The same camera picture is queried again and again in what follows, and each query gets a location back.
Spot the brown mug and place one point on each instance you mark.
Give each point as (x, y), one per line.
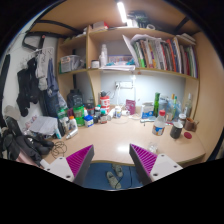
(190, 124)

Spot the magenta box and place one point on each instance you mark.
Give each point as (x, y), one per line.
(130, 106)

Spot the black bag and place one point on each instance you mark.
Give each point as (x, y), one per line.
(74, 98)

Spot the grey shoe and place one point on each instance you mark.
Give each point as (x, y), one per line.
(117, 170)
(112, 180)

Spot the green glass bottle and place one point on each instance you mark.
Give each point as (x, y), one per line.
(156, 103)

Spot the white plastic bottle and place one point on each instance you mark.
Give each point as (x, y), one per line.
(72, 123)

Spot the black clothes pile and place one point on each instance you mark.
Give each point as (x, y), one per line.
(23, 140)

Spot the white bottle blue lid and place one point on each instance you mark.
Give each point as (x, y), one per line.
(88, 121)

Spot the wooden shelf unit with books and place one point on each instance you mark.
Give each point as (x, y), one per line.
(143, 50)

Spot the green canister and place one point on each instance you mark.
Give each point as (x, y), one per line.
(79, 115)

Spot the brown jar white lid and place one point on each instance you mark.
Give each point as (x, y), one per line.
(182, 119)

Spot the clear glass bottle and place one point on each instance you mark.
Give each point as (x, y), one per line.
(188, 105)

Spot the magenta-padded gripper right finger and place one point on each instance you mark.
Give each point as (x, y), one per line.
(153, 166)

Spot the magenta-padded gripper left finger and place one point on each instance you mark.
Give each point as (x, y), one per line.
(71, 168)

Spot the gold-capped clear bottle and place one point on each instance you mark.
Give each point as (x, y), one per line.
(172, 106)

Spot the dark bottle red label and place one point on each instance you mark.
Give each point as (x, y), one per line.
(103, 117)

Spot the ceiling tube lamp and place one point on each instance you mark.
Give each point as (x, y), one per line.
(122, 11)

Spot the hanging dark clothes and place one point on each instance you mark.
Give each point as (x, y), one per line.
(36, 83)

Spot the red white canister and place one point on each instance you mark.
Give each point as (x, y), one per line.
(104, 103)

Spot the white lying tube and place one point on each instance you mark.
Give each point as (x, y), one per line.
(72, 134)

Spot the stack of papers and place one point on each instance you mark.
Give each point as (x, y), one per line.
(43, 125)

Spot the flat round red coaster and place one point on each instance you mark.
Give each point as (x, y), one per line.
(188, 135)

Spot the dark grey mug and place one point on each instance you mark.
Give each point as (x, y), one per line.
(176, 130)

